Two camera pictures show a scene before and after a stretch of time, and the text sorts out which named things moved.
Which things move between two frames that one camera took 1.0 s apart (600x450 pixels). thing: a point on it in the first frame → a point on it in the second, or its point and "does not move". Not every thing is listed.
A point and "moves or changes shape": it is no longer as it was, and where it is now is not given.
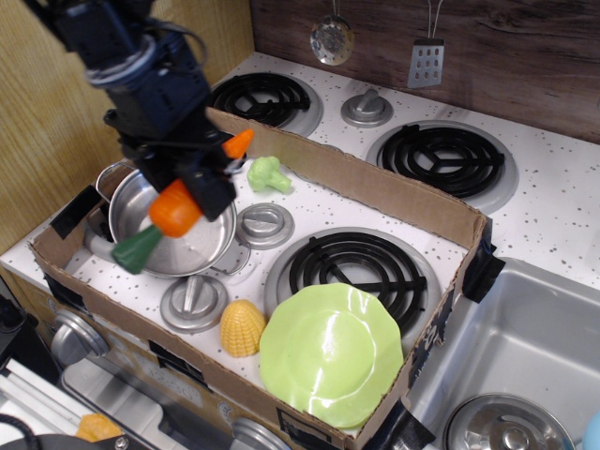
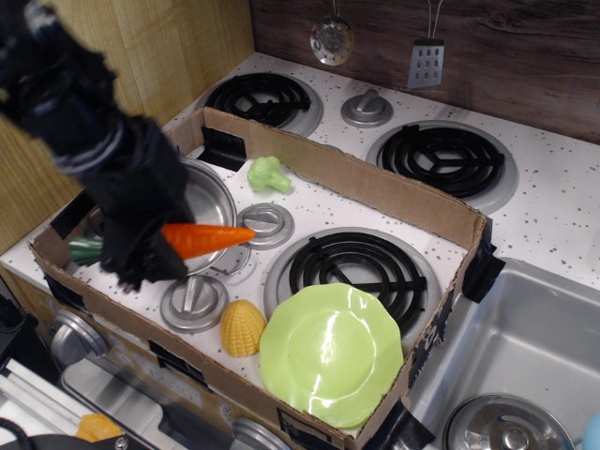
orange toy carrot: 174,213 moves or changes shape
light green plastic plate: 334,352 does not move
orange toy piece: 97,427 does not move
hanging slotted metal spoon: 332,40 does not move
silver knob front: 193,304 does not move
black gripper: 158,94 → 140,184
